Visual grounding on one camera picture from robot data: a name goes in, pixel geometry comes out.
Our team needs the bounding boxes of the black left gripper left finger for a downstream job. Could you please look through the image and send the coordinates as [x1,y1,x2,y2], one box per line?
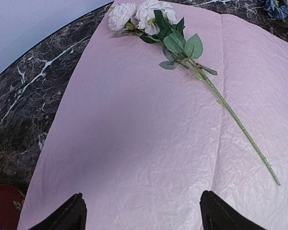
[29,193,87,230]

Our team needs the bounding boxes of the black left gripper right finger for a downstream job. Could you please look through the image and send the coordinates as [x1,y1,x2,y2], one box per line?
[200,190,264,230]

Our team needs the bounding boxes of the purple and pink wrapping paper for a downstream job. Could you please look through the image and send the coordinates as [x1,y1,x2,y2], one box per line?
[18,4,288,230]

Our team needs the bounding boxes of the white fake flower stem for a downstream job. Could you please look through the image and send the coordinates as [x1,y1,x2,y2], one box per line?
[108,0,280,185]

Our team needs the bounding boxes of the blue fake flower stem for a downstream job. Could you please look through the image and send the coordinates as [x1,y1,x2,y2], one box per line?
[258,0,288,28]

